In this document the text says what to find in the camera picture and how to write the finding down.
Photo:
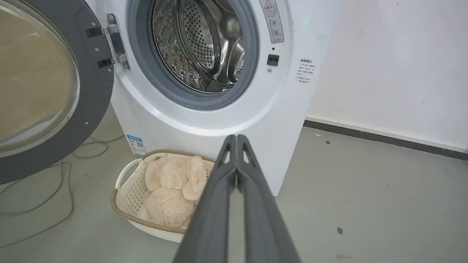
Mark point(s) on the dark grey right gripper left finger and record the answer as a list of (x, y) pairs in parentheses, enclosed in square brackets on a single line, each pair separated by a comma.
[(212, 219)]

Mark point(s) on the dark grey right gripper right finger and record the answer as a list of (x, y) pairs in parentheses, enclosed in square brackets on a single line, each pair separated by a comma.
[(263, 219)]

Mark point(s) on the white front-load washing machine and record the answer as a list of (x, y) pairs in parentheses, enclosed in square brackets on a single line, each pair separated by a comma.
[(256, 120)]

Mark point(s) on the metal door hinge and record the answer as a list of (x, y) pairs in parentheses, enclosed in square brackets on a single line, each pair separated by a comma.
[(116, 42)]

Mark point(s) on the grey round washing machine door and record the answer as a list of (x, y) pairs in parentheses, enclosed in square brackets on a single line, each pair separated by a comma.
[(47, 84)]

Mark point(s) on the beige plush toy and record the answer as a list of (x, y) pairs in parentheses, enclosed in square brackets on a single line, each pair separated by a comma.
[(172, 193)]

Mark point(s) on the cream plastic laundry basket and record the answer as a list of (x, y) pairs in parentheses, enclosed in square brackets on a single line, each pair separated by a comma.
[(128, 197)]

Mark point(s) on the blue energy label sticker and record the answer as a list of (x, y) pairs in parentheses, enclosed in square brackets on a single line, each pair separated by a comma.
[(136, 145)]

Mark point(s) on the red white warning sticker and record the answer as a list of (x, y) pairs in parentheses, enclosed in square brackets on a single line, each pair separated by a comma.
[(272, 20)]

